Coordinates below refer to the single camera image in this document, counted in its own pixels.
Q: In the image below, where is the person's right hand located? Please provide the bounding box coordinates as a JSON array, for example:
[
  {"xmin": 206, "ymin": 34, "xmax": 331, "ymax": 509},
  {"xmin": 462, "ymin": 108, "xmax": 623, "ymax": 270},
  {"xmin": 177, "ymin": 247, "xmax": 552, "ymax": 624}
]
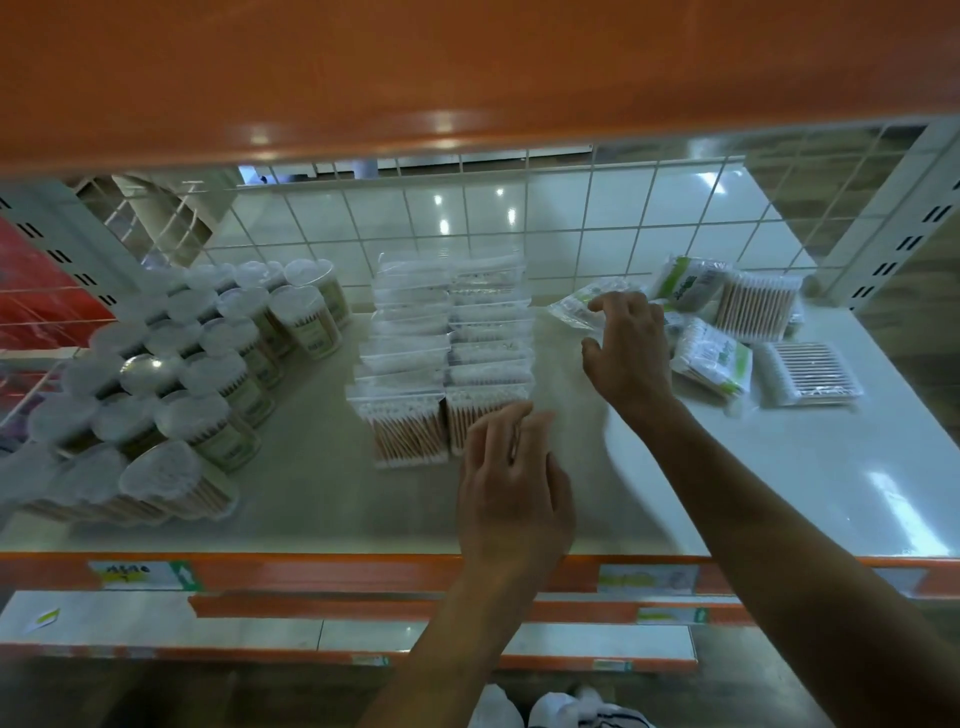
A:
[{"xmin": 581, "ymin": 290, "xmax": 680, "ymax": 433}]

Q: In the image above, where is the person's left hand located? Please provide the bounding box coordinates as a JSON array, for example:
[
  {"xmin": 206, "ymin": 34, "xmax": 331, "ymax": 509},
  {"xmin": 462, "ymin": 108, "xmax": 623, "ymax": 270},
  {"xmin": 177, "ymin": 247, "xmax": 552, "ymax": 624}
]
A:
[{"xmin": 455, "ymin": 401, "xmax": 579, "ymax": 579}]

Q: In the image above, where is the white shelf orange rail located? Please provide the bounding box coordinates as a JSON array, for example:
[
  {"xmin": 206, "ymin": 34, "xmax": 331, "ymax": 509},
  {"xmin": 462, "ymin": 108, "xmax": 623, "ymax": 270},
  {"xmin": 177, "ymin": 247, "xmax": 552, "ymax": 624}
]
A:
[{"xmin": 0, "ymin": 296, "xmax": 960, "ymax": 601}]

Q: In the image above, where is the white shelf board orange rim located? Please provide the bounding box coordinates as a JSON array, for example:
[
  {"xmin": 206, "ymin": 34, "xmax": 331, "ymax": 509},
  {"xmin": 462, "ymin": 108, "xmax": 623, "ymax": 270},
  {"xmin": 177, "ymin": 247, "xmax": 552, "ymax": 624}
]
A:
[
  {"xmin": 0, "ymin": 0, "xmax": 960, "ymax": 178},
  {"xmin": 318, "ymin": 618, "xmax": 700, "ymax": 675},
  {"xmin": 187, "ymin": 592, "xmax": 759, "ymax": 628},
  {"xmin": 0, "ymin": 590, "xmax": 325, "ymax": 665}
]

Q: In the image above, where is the person's right forearm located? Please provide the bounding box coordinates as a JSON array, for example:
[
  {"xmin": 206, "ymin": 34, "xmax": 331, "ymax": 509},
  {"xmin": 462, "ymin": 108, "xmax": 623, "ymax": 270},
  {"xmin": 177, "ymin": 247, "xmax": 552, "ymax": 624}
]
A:
[{"xmin": 637, "ymin": 401, "xmax": 960, "ymax": 728}]

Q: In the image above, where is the person's left forearm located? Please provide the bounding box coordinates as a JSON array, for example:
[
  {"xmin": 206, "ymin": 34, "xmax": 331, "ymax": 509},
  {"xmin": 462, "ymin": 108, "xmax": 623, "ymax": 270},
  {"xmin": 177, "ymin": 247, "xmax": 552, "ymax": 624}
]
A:
[{"xmin": 359, "ymin": 558, "xmax": 560, "ymax": 728}]

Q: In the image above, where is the person's white garment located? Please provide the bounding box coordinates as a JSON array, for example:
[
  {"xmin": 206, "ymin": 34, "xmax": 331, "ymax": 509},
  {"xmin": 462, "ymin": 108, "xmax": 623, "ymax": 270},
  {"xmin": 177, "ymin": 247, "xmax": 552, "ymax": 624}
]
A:
[{"xmin": 468, "ymin": 682, "xmax": 654, "ymax": 728}]

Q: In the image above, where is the distant white orange shelf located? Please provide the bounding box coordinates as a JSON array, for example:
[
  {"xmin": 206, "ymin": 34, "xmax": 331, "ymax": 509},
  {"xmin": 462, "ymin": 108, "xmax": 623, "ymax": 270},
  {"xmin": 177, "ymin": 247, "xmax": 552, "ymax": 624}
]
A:
[{"xmin": 239, "ymin": 146, "xmax": 594, "ymax": 181}]

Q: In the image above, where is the narrow green price label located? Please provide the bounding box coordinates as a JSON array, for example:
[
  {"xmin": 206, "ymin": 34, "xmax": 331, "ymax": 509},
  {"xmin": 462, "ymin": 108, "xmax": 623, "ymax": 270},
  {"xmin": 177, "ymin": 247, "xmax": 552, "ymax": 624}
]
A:
[{"xmin": 635, "ymin": 605, "xmax": 710, "ymax": 626}]

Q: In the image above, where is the plain white price label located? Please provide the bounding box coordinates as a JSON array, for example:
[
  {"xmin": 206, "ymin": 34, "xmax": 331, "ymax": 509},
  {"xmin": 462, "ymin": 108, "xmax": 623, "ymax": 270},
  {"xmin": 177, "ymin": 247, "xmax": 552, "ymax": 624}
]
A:
[{"xmin": 873, "ymin": 567, "xmax": 931, "ymax": 599}]

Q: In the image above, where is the price label green arrow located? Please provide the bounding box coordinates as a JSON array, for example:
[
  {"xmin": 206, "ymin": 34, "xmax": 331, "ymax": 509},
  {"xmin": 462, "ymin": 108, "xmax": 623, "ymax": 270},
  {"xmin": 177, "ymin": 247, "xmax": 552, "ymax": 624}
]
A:
[{"xmin": 88, "ymin": 560, "xmax": 202, "ymax": 594}]

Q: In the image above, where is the white slotted end post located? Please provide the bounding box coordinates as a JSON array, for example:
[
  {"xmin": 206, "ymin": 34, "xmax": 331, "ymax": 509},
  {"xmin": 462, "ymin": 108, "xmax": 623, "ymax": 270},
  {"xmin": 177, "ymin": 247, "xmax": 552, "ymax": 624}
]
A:
[{"xmin": 813, "ymin": 119, "xmax": 960, "ymax": 310}]

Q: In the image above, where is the white wire basket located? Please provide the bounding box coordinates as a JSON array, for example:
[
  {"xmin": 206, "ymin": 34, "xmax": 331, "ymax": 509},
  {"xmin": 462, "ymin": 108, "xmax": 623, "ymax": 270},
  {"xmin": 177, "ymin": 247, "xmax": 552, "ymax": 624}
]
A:
[{"xmin": 0, "ymin": 344, "xmax": 84, "ymax": 451}]

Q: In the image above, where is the white slotted shelf post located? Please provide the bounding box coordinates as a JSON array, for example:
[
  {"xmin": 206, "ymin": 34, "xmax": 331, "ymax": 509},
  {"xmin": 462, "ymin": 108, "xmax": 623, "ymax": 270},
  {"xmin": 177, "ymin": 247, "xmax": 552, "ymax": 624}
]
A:
[{"xmin": 0, "ymin": 179, "xmax": 144, "ymax": 309}]

